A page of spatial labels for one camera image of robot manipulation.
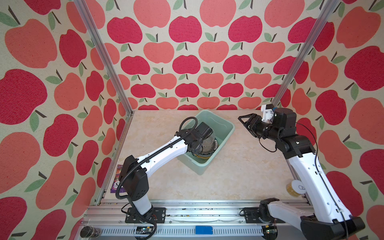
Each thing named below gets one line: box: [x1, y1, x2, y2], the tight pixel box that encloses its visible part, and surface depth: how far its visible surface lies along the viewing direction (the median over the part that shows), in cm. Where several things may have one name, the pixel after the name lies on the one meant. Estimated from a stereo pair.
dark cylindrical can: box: [80, 226, 102, 238], surface depth 64 cm
